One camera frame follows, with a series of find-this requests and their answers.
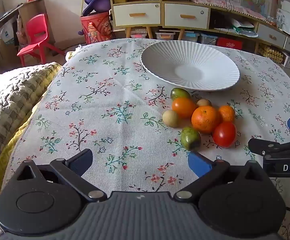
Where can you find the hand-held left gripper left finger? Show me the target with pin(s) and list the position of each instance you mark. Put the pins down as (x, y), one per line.
(81, 161)

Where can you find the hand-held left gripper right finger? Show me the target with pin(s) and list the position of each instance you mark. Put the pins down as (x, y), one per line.
(198, 163)

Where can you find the green mango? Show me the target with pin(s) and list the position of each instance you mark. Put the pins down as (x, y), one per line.
(178, 93)
(190, 138)

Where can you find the red tomato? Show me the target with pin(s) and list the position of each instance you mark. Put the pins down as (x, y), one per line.
(224, 134)

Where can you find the large orange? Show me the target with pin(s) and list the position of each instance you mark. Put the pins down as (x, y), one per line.
(205, 119)

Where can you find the small tangerine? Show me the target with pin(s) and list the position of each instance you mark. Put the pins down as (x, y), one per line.
(227, 113)

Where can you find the beige round longan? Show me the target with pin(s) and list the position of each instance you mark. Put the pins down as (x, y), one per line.
(171, 118)
(204, 102)

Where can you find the smooth orange tomato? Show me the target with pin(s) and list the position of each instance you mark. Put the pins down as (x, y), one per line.
(183, 107)

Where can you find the white ribbed plate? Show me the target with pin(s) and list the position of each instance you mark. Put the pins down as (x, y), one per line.
(192, 65)

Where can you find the floral tablecloth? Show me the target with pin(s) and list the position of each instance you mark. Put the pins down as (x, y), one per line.
(109, 105)

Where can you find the low wooden cabinet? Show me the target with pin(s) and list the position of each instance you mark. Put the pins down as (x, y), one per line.
(270, 36)

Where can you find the beige quilted blanket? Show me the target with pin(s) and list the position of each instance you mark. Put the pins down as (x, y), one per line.
(12, 100)

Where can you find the red flat box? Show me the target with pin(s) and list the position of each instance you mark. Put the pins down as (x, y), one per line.
(229, 43)

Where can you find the clear storage box blue lid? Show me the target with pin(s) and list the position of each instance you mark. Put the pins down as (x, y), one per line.
(191, 37)
(208, 39)

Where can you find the red plastic chair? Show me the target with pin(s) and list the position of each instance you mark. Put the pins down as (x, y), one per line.
(36, 37)

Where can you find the clear storage box orange clips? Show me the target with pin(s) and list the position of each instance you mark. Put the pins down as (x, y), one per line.
(165, 35)

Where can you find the red printed bucket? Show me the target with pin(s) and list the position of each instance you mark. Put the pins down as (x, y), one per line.
(96, 28)

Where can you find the pink lace cloth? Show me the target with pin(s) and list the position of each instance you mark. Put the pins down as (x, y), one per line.
(217, 3)

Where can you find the white drawer with round sticker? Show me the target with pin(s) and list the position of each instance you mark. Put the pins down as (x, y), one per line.
(136, 15)
(186, 16)

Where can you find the wooden shelf cabinet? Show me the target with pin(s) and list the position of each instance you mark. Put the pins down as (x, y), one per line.
(161, 12)

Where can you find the purple toy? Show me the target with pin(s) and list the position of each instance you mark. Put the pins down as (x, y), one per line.
(97, 1)

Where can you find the wooden desk with shelves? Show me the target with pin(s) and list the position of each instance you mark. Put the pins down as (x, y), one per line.
(12, 10)

